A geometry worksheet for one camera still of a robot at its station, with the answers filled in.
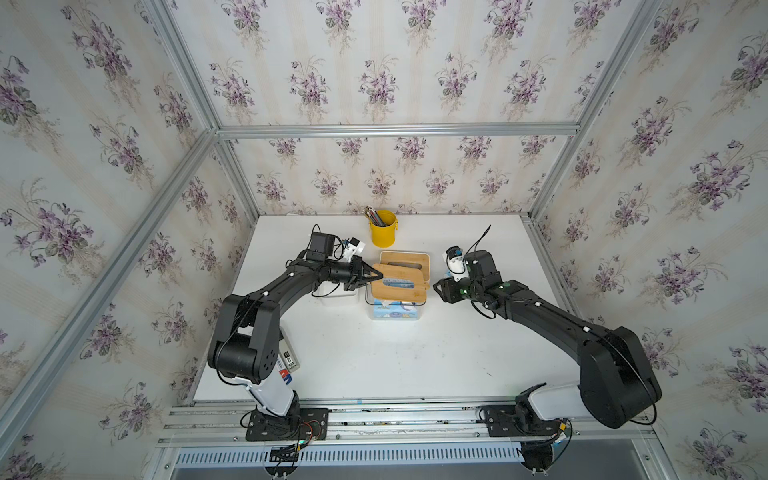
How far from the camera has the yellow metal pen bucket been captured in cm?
106

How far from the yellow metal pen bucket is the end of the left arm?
0.27 m

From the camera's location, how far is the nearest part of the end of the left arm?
0.77m
